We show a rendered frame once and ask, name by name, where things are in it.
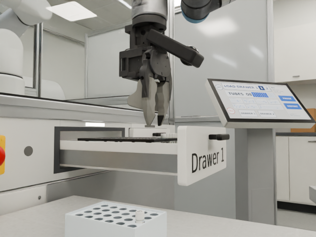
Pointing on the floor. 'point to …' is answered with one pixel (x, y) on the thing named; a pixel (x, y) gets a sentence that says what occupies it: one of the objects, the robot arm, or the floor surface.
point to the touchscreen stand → (254, 175)
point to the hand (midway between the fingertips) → (157, 119)
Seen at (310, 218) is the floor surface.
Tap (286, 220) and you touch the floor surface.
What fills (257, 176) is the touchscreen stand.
